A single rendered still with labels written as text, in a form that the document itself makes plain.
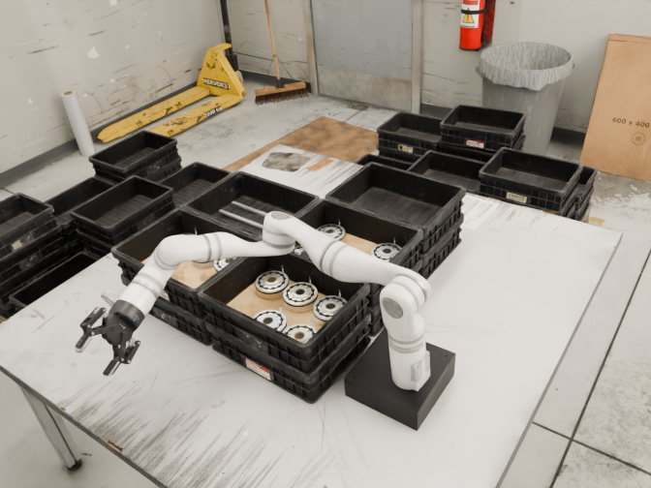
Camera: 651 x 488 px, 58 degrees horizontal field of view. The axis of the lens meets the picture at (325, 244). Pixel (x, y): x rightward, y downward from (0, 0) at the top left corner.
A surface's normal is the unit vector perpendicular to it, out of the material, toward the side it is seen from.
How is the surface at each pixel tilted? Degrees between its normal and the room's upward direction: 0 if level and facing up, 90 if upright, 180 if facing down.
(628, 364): 0
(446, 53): 90
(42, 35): 90
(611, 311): 0
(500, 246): 0
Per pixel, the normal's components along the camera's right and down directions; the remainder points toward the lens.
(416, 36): -0.58, 0.51
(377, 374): -0.14, -0.79
